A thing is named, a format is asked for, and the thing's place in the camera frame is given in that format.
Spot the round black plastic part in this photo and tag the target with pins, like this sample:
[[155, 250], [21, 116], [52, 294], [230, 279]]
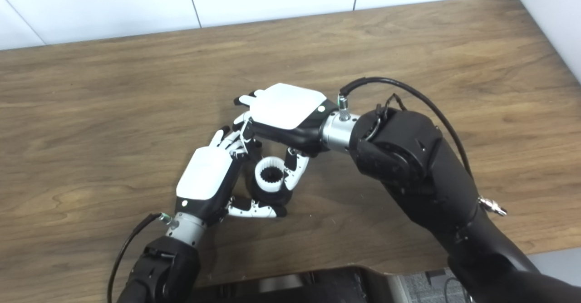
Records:
[[272, 197]]

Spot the dark robot torso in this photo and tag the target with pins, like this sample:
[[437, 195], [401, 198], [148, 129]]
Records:
[[295, 289]]

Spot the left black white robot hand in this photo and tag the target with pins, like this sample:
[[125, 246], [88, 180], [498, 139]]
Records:
[[206, 176]]

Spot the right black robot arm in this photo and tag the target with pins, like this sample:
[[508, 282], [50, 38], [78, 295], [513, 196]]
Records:
[[422, 171]]

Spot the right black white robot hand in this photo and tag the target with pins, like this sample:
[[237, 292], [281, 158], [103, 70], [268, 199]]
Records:
[[286, 108]]

